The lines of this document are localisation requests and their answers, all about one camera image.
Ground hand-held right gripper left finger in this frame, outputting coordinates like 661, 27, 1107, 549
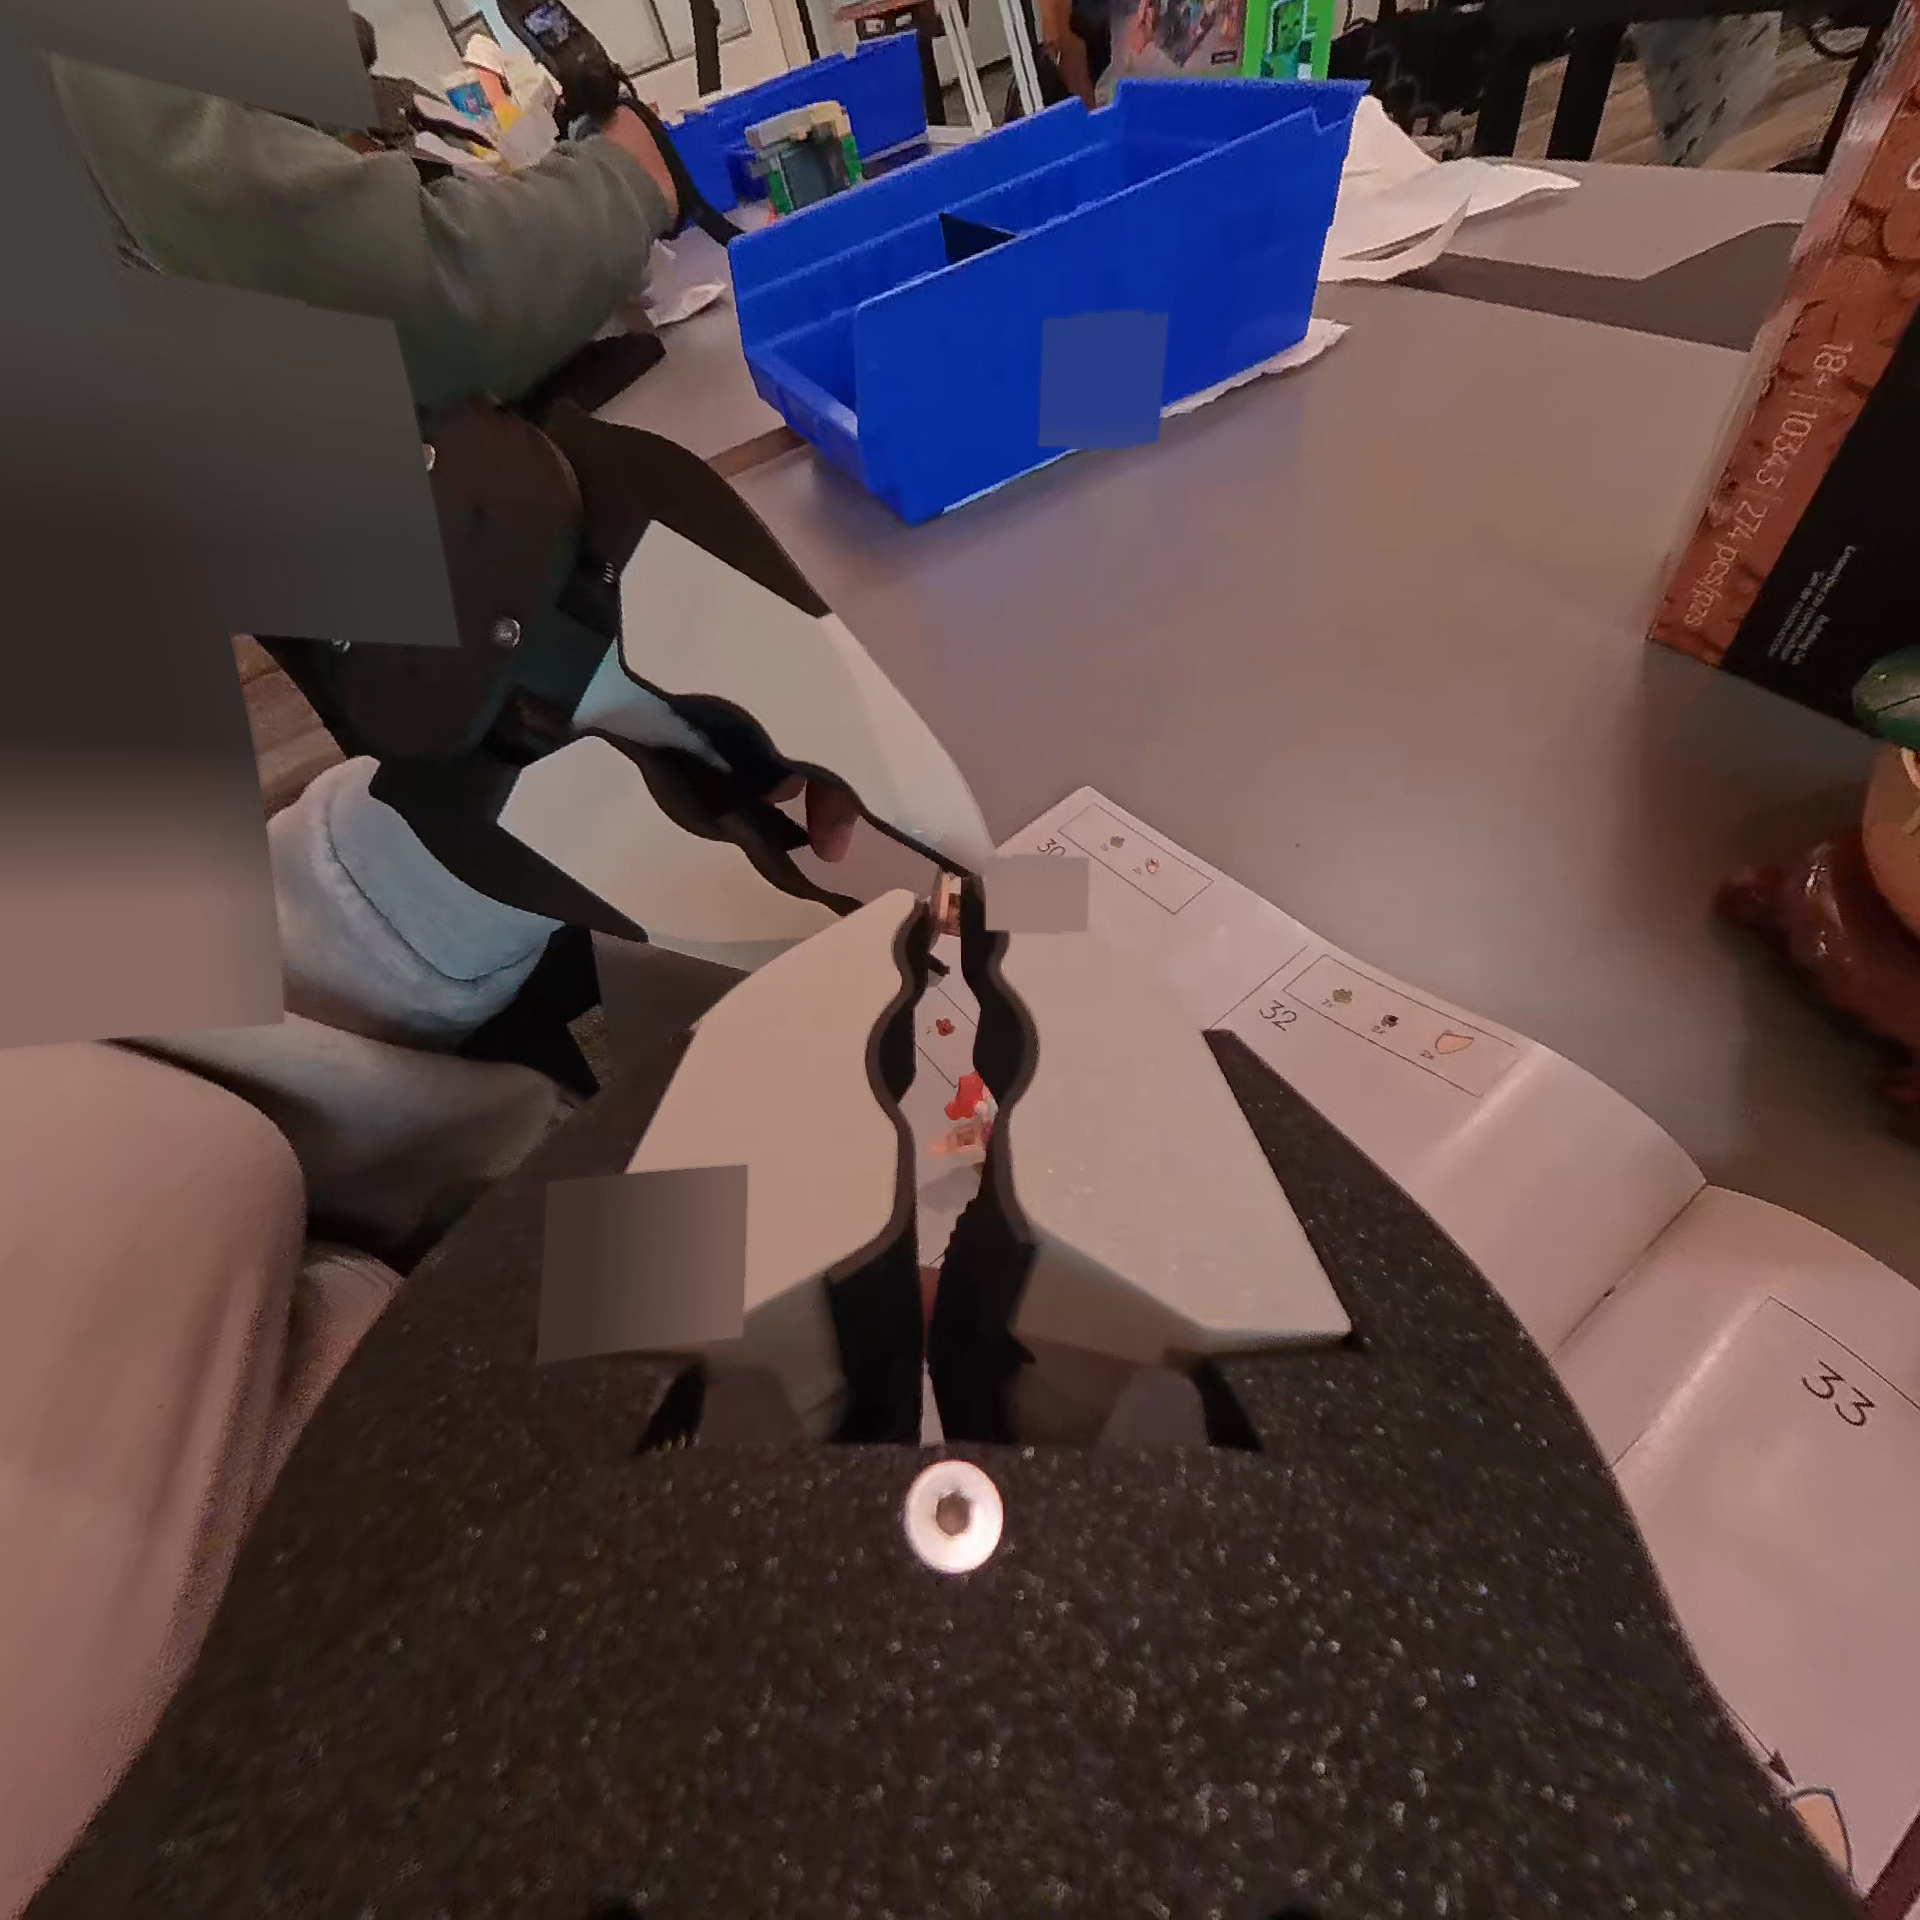
627, 890, 923, 1445

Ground large blue plastic bin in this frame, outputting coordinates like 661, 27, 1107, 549
726, 76, 1370, 529

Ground another person's forearm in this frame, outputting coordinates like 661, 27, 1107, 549
53, 59, 676, 413

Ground grey desk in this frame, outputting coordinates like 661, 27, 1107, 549
591, 151, 1920, 1203

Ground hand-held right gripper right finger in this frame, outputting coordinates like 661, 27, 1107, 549
927, 882, 1355, 1450

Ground brown black cardboard box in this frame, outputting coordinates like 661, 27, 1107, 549
1647, 0, 1920, 722

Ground grey green brick model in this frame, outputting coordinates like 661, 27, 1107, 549
746, 104, 863, 213

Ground green cardboard box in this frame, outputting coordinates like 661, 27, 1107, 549
1237, 0, 1335, 81

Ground white paper sheets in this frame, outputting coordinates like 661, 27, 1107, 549
1318, 97, 1585, 288

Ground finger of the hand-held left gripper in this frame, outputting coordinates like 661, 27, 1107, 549
615, 517, 999, 903
498, 727, 905, 952

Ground white paper sheet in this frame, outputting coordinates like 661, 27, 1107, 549
1162, 319, 1354, 424

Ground person's beige trousers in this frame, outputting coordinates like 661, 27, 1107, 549
0, 1036, 317, 1920

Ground small blue plastic bin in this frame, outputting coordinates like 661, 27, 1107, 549
661, 29, 932, 213

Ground black metal frame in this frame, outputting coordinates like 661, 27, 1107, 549
1357, 0, 1920, 161

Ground brown green toy figure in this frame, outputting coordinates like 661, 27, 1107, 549
1715, 660, 1920, 1113

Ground building instruction booklet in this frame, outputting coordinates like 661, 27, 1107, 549
907, 785, 1920, 1899

